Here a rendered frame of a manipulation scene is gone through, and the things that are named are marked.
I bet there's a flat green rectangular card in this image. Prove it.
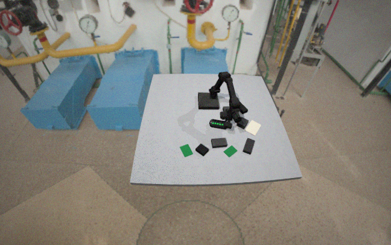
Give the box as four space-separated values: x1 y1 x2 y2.
180 144 193 157

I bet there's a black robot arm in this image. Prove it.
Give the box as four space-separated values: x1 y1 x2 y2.
209 71 241 123

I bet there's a cream flat square tile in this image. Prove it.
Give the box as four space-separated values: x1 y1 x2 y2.
245 120 262 136

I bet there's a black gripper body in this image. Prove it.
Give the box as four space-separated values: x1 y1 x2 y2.
224 109 233 129

